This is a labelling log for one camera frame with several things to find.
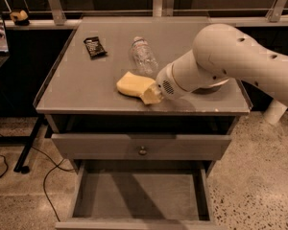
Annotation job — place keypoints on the metal window frame rail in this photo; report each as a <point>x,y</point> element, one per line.
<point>69,13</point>

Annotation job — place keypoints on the black snack wrapper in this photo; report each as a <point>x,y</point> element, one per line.
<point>94,47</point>

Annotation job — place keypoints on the black table leg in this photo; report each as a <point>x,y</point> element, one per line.
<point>20,167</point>

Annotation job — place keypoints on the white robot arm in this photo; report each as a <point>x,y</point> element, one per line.
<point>220,52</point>

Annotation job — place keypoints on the yellow black tape dispenser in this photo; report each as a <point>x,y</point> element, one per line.
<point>20,18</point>

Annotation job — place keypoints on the top drawer with knob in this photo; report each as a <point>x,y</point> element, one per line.
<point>141,146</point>

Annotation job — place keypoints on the yellow curved sponge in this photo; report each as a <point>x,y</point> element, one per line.
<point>134,85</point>

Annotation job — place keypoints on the open middle drawer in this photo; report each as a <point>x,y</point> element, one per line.
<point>140,195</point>

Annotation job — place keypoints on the clear plastic water bottle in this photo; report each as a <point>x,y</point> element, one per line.
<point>143,57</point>

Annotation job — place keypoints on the grey drawer cabinet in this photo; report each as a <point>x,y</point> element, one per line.
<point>80,94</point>

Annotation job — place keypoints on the white paper bowl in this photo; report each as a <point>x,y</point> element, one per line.
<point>211,88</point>

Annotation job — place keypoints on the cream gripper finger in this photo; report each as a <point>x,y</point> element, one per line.
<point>151,95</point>

